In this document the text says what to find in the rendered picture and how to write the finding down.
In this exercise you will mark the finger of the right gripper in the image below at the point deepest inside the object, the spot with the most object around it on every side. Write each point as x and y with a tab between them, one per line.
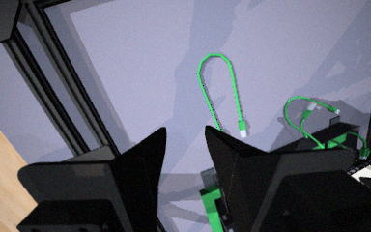
366	181

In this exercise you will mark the black metal rack frame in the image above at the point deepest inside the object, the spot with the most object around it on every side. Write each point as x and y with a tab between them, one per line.
226	219

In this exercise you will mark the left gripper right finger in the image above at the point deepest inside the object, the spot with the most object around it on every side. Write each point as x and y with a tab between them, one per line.
250	179

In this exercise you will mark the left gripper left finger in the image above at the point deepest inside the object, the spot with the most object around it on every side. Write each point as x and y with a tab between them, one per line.
130	181

